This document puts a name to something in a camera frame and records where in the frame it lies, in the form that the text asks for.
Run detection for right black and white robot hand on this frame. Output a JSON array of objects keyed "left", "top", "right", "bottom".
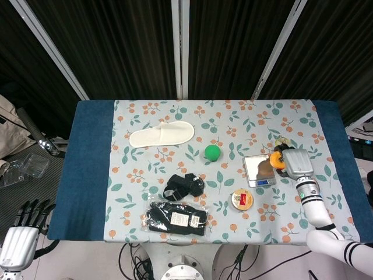
[{"left": 272, "top": 145, "right": 316, "bottom": 180}]

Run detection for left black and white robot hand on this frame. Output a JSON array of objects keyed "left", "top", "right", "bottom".
[{"left": 0, "top": 199, "right": 59, "bottom": 271}]

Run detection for yellow duck toy keychain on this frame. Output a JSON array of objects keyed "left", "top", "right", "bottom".
[{"left": 269, "top": 136, "right": 293, "bottom": 170}]

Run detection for silver digital scale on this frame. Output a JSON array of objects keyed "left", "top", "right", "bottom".
[{"left": 243, "top": 155, "right": 277, "bottom": 188}]

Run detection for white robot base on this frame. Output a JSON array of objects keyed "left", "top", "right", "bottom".
[{"left": 144, "top": 241, "right": 226, "bottom": 280}]

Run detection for round tin with red label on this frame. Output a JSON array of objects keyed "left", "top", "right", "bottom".
[{"left": 229, "top": 188, "right": 255, "bottom": 212}]

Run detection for clear plastic packaging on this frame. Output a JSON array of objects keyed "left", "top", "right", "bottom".
[{"left": 0, "top": 153, "right": 50, "bottom": 188}]

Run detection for green ball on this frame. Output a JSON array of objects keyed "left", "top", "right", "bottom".
[{"left": 204, "top": 145, "right": 223, "bottom": 162}]

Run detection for blue table cover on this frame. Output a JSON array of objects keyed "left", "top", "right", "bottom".
[{"left": 47, "top": 100, "right": 365, "bottom": 243}]

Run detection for black pleated curtain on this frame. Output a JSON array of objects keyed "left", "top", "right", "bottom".
[
  {"left": 188, "top": 0, "right": 293, "bottom": 100},
  {"left": 26, "top": 0, "right": 178, "bottom": 102},
  {"left": 261, "top": 0, "right": 373, "bottom": 127},
  {"left": 0, "top": 0, "right": 81, "bottom": 141}
]

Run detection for beige fabric bag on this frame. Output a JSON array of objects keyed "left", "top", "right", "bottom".
[{"left": 0, "top": 93, "right": 38, "bottom": 160}]

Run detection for white slipper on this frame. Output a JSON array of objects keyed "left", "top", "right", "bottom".
[{"left": 129, "top": 121, "right": 195, "bottom": 148}]

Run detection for floral patterned tablecloth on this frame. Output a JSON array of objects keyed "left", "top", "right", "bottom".
[{"left": 103, "top": 99, "right": 360, "bottom": 244}]

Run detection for black gloves in plastic bag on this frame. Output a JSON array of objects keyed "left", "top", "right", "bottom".
[{"left": 141, "top": 200, "right": 210, "bottom": 237}]

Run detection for white metal frame bar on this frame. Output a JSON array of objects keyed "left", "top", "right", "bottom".
[{"left": 344, "top": 116, "right": 373, "bottom": 131}]

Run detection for black strap with buckle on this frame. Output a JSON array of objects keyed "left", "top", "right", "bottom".
[{"left": 163, "top": 173, "right": 206, "bottom": 201}]

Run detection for black cable bundle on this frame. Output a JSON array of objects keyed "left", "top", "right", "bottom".
[
  {"left": 118, "top": 243, "right": 155, "bottom": 280},
  {"left": 217, "top": 244, "right": 261, "bottom": 280}
]

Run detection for white metal frame post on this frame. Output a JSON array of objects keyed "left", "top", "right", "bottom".
[
  {"left": 171, "top": 0, "right": 191, "bottom": 100},
  {"left": 251, "top": 0, "right": 309, "bottom": 100},
  {"left": 10, "top": 0, "right": 90, "bottom": 101}
]

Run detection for black handle with chrome joint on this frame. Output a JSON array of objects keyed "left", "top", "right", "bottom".
[{"left": 16, "top": 107, "right": 67, "bottom": 159}]

